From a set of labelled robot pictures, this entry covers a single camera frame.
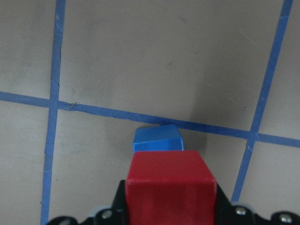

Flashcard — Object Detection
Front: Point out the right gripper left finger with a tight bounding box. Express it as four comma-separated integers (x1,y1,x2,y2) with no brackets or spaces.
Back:
84,180,128,225

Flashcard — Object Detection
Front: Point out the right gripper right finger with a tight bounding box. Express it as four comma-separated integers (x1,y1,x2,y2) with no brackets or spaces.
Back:
214,184,256,225

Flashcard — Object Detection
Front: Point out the red wooden block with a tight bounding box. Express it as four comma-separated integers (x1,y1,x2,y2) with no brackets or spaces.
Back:
125,150,217,225

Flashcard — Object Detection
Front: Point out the blue wooden block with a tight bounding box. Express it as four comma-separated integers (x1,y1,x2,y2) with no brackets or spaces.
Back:
132,124,184,153

